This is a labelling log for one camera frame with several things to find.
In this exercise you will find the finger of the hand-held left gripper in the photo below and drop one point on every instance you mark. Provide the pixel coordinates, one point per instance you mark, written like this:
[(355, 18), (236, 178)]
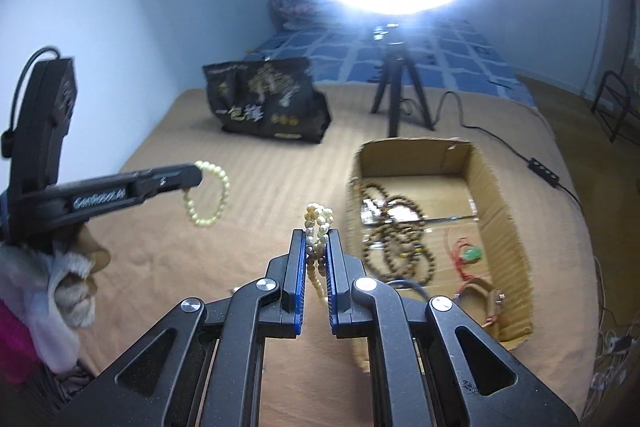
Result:
[(125, 187)]

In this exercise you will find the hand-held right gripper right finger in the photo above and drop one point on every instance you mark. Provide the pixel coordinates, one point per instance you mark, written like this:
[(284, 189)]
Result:
[(332, 287)]

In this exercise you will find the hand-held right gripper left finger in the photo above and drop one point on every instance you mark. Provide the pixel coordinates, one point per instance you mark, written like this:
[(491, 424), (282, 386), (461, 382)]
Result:
[(299, 282)]

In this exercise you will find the dark thin bangle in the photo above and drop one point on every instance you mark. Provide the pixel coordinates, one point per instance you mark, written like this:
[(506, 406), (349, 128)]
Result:
[(415, 288)]

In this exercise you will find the cardboard box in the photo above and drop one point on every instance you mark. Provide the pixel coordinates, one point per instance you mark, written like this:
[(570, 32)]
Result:
[(425, 167)]

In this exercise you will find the person's left forearm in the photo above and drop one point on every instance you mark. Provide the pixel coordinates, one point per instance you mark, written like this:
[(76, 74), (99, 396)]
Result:
[(30, 307)]

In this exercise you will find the person's left hand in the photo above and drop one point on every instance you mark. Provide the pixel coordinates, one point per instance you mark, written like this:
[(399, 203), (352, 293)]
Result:
[(75, 302)]

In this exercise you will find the black printed bag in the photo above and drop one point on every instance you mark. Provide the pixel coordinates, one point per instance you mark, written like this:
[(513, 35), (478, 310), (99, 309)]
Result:
[(270, 102)]

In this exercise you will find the grey knit cloth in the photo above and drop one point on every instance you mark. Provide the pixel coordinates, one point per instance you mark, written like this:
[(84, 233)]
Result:
[(65, 377)]

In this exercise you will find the black tripod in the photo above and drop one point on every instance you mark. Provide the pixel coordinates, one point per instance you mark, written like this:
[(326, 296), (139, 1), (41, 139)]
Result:
[(395, 72)]

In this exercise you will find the folded patterned quilt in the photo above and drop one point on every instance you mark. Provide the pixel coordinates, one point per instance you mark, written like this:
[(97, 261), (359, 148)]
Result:
[(295, 4)]

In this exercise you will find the blue patterned bedsheet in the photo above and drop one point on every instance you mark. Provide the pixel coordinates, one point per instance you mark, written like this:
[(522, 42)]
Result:
[(450, 52)]

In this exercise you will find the black clothes rack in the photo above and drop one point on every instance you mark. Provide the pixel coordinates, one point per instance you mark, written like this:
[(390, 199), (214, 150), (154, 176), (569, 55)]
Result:
[(612, 102)]

